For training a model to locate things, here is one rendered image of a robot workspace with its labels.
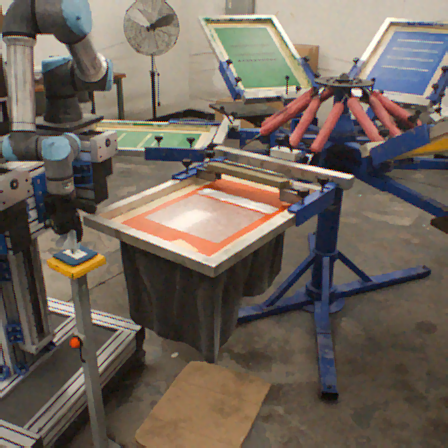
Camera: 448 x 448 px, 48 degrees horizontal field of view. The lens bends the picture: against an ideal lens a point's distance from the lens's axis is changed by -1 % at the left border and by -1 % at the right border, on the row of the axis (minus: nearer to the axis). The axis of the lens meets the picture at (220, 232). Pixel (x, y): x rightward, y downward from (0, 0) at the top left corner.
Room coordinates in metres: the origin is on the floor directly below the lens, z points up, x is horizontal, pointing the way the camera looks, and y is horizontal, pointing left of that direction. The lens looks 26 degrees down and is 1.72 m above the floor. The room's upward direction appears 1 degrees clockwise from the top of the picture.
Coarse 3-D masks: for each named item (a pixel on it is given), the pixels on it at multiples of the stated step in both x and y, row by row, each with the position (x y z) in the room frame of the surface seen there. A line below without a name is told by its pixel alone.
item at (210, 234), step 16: (256, 192) 1.96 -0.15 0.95; (272, 192) 1.96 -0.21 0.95; (224, 208) 1.78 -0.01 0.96; (240, 208) 1.79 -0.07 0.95; (192, 224) 1.64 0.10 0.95; (208, 224) 1.64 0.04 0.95; (224, 224) 1.64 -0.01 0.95; (240, 224) 1.64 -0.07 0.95; (256, 224) 1.64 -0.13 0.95; (192, 240) 1.51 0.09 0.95; (208, 240) 1.51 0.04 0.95; (224, 240) 1.51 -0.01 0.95; (208, 256) 1.40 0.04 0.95
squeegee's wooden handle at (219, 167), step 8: (208, 168) 2.00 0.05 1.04; (216, 168) 1.98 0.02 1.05; (224, 168) 1.95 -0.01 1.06; (232, 168) 1.95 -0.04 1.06; (240, 168) 1.97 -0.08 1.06; (232, 176) 1.93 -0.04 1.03; (240, 176) 1.90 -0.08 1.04; (248, 176) 1.88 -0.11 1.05; (256, 176) 1.86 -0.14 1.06; (264, 176) 1.86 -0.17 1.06; (272, 176) 1.88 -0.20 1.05; (264, 184) 1.83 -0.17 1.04; (272, 184) 1.81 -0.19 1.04; (280, 184) 1.80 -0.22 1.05; (288, 184) 1.84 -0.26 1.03
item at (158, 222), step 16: (192, 192) 1.95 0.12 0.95; (224, 192) 1.96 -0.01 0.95; (240, 192) 1.96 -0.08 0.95; (160, 208) 1.78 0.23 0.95; (176, 208) 1.78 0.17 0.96; (192, 208) 1.78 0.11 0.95; (208, 208) 1.78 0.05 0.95; (128, 224) 1.63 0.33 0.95; (144, 224) 1.63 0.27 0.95; (160, 224) 1.63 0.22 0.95; (176, 224) 1.63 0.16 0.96
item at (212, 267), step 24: (144, 192) 1.85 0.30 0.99; (168, 192) 1.93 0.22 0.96; (312, 192) 1.92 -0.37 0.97; (96, 216) 1.62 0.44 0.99; (288, 216) 1.64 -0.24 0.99; (144, 240) 1.44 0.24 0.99; (240, 240) 1.44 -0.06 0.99; (264, 240) 1.49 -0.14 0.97; (192, 264) 1.32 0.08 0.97; (216, 264) 1.29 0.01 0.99
